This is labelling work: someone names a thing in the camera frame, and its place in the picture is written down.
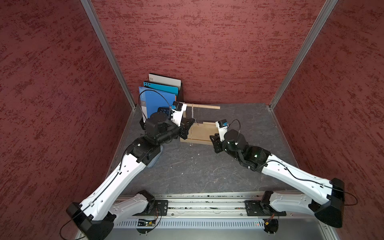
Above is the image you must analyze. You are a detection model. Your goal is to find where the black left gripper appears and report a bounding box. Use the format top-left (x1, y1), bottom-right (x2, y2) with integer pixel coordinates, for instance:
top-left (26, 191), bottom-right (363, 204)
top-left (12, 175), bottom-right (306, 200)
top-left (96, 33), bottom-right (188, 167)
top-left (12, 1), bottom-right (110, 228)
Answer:
top-left (156, 116), bottom-right (195, 145)

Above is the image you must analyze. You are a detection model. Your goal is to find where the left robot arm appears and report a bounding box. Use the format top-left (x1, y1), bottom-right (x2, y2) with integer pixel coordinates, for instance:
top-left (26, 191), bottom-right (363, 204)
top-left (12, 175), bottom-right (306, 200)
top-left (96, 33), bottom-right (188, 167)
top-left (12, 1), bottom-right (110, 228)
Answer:
top-left (67, 111), bottom-right (195, 240)

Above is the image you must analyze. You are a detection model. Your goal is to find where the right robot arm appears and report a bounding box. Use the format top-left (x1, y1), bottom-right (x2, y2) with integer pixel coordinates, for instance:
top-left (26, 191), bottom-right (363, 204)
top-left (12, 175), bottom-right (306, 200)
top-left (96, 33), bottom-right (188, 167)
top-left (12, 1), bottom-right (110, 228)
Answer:
top-left (210, 130), bottom-right (345, 228)

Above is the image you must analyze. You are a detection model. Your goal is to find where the wooden jewelry display stand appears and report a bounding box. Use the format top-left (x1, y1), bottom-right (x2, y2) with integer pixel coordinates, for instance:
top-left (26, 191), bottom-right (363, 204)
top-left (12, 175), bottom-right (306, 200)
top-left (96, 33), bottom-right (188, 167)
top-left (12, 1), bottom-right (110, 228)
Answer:
top-left (180, 104), bottom-right (221, 145)

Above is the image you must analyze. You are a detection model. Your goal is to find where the black mesh file organizer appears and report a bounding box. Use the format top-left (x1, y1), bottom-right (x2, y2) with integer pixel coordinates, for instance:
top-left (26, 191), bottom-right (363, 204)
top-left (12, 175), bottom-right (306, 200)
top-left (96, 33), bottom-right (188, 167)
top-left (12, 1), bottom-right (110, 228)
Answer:
top-left (139, 86), bottom-right (184, 133)

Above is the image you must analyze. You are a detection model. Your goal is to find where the teal folder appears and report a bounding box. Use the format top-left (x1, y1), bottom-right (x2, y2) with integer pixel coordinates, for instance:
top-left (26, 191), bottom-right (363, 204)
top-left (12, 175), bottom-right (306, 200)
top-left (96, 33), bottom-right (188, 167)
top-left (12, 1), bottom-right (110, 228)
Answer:
top-left (143, 82), bottom-right (179, 96)

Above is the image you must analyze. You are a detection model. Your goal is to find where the blue folder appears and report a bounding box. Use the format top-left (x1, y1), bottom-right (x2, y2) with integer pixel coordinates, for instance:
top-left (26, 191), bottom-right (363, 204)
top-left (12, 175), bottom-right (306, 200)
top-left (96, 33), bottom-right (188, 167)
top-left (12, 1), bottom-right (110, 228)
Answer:
top-left (139, 87), bottom-right (177, 121)

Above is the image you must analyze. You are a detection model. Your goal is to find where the white grey folder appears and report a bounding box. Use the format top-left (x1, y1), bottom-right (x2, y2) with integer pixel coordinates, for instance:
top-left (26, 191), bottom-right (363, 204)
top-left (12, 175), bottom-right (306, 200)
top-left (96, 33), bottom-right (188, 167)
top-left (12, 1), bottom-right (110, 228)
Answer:
top-left (149, 74), bottom-right (182, 90)

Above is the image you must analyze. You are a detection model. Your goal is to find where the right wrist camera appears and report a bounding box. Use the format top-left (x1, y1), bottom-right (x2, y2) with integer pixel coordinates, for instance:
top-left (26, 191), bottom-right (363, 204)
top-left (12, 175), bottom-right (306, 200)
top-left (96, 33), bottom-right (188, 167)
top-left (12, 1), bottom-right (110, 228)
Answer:
top-left (215, 119), bottom-right (229, 142)

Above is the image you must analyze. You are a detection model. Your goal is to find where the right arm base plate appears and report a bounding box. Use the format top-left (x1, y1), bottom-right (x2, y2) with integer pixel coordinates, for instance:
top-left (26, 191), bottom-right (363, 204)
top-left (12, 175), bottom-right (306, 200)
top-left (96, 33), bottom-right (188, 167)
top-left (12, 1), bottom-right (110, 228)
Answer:
top-left (245, 201), bottom-right (287, 217)

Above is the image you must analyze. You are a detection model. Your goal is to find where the aluminium front rail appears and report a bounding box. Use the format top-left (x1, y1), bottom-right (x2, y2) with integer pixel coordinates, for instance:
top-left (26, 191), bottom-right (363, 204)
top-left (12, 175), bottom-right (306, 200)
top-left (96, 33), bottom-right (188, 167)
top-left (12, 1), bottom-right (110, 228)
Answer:
top-left (113, 192), bottom-right (339, 240)

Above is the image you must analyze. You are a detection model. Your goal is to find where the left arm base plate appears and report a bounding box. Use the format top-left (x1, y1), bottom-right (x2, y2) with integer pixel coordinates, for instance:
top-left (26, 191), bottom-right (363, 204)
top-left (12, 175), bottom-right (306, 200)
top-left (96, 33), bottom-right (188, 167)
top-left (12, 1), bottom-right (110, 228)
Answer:
top-left (142, 200), bottom-right (169, 216)

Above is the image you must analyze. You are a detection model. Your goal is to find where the left aluminium corner post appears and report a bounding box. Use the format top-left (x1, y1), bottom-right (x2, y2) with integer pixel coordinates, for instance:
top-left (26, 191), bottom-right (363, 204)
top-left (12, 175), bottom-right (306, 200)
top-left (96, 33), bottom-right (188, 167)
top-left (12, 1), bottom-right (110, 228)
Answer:
top-left (81, 0), bottom-right (136, 110)

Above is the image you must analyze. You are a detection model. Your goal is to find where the aluminium corner post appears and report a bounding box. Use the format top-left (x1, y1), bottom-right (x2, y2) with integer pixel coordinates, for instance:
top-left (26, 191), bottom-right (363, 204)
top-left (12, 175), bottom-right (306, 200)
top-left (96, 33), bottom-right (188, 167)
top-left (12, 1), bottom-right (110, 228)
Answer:
top-left (270, 0), bottom-right (338, 111)
top-left (81, 0), bottom-right (136, 110)

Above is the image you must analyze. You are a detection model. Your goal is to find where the right aluminium corner post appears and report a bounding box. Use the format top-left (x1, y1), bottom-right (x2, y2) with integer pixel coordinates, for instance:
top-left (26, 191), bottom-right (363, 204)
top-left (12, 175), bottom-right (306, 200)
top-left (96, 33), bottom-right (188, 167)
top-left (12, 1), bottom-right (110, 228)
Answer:
top-left (270, 0), bottom-right (338, 111)

